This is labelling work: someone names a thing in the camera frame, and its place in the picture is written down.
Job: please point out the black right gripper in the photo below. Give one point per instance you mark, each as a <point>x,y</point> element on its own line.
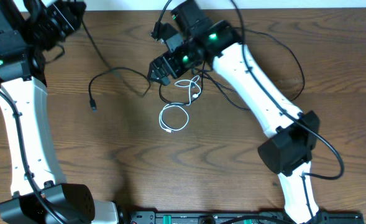
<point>168,59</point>

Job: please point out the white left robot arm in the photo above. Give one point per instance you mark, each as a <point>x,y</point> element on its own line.
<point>40,192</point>

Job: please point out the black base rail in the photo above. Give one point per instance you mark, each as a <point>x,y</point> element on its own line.
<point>152,217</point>

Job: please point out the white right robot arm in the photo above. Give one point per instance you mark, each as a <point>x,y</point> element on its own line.
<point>291,134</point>

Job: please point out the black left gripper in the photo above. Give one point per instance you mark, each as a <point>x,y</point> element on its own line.
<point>75,12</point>

